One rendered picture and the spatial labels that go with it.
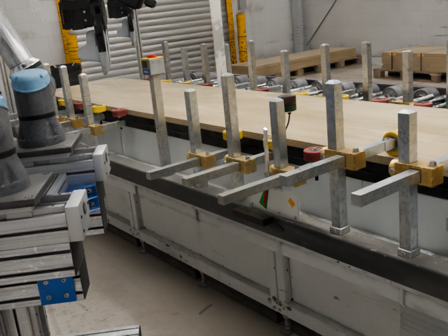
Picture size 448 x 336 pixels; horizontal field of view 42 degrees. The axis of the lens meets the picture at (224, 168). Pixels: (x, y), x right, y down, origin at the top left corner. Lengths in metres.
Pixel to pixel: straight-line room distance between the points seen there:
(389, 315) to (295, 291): 0.49
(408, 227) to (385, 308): 0.60
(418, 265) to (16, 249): 1.03
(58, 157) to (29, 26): 7.87
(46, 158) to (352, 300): 1.22
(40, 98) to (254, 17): 10.01
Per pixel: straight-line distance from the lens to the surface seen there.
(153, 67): 2.47
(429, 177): 1.56
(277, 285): 2.55
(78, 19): 1.21
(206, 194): 2.30
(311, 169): 1.62
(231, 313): 2.84
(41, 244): 1.48
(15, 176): 1.46
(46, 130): 1.92
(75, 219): 1.44
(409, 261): 1.67
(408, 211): 1.64
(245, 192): 1.80
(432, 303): 1.74
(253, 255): 2.66
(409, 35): 10.62
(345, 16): 11.55
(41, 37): 9.78
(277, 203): 1.99
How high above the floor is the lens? 1.43
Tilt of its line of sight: 16 degrees down
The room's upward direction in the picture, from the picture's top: 6 degrees counter-clockwise
